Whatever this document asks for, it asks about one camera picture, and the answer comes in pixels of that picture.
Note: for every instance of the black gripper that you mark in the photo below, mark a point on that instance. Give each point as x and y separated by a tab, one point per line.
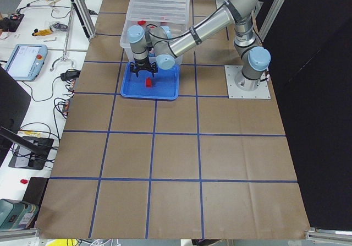
142	65

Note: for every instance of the red block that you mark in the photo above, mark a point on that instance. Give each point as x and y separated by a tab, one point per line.
148	82
141	22

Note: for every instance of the clear ribbed box lid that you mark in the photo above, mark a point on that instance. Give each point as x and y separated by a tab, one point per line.
171	11

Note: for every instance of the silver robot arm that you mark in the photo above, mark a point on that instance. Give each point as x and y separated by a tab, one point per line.
154	48

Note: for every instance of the green device box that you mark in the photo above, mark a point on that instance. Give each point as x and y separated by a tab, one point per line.
17	215

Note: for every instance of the blue plastic tray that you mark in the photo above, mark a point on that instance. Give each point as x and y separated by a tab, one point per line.
164	85

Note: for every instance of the black power adapter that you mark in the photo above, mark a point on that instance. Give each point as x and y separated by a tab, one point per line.
70	74

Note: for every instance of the long reach grabber tool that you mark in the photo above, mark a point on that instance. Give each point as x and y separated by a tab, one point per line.
64	57

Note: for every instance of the yellow black small tool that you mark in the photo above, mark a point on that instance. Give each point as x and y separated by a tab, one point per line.
43	32

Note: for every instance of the blue teach pendant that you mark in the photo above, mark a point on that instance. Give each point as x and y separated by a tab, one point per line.
26	61

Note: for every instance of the black monitor stand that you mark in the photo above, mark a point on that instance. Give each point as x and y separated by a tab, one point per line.
29	152

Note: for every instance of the aluminium frame post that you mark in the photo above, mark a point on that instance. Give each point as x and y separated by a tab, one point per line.
84	18

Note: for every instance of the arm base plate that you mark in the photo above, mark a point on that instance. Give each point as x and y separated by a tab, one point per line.
239	87

